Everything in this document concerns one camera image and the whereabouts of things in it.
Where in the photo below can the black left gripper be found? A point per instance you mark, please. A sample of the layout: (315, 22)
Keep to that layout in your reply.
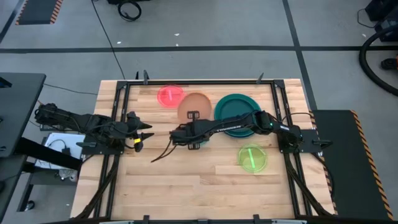
(130, 133)

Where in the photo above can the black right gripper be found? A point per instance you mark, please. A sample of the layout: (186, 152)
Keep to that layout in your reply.
(186, 133)

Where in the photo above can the cyan translucent small plate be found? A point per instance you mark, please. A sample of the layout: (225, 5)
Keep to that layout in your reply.
(204, 144)

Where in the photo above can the salmon plastic plate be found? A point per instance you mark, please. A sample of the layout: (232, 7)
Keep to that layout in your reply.
(194, 104)

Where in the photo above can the large teal plastic plate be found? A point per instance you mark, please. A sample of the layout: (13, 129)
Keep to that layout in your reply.
(216, 114)

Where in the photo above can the pink translucent small plate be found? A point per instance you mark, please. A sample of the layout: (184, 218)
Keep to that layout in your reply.
(170, 99)

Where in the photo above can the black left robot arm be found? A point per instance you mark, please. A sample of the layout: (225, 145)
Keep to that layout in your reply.
(93, 123)

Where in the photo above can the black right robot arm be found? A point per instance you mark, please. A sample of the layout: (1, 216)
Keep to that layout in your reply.
(236, 126)

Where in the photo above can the green translucent small plate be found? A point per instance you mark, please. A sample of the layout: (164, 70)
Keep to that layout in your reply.
(259, 158)

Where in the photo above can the clear plastic packaging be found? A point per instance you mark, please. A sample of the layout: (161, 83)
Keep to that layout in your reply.
(66, 175)

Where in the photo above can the white paper sheet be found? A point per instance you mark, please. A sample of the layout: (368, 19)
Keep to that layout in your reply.
(53, 137)

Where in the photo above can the white edge strip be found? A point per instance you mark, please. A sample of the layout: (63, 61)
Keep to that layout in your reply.
(116, 222)
(289, 221)

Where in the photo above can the black power adapter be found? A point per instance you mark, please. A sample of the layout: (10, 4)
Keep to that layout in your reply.
(46, 127)

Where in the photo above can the dark grey desk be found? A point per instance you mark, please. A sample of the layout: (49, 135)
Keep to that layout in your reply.
(18, 102)

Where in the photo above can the black caster wheel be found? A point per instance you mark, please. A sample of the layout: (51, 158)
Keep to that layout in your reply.
(30, 205)

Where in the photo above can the hazard-striped floor mat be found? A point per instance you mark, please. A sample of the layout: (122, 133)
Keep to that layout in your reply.
(37, 11)

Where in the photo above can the black hazard-striped platform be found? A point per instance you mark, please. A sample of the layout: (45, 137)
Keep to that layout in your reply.
(351, 180)

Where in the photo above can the person's shoe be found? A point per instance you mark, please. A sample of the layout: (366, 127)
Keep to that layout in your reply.
(388, 64)

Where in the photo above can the black floor equipment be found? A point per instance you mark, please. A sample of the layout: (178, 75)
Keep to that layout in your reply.
(385, 12)

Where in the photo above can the black aluminium table frame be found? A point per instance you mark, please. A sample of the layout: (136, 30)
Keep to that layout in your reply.
(199, 82)

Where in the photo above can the grey frame clamp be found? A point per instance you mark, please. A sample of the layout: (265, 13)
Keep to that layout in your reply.
(260, 77)
(136, 75)
(146, 218)
(256, 218)
(145, 76)

